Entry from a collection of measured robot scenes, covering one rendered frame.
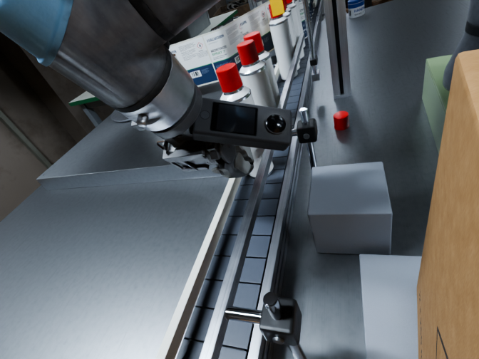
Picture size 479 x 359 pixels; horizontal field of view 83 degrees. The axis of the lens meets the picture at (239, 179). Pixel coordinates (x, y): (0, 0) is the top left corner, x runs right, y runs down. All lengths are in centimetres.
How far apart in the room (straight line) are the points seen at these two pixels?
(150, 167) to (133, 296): 32
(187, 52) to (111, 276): 69
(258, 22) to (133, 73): 83
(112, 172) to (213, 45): 48
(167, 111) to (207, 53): 68
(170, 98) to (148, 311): 35
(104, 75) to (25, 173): 305
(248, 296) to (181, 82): 26
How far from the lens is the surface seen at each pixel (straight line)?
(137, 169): 75
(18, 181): 324
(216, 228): 41
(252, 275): 38
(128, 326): 51
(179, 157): 35
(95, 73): 23
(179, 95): 27
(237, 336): 36
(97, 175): 87
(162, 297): 50
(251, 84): 53
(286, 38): 85
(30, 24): 22
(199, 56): 95
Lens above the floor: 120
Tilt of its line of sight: 37 degrees down
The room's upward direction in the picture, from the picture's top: 23 degrees counter-clockwise
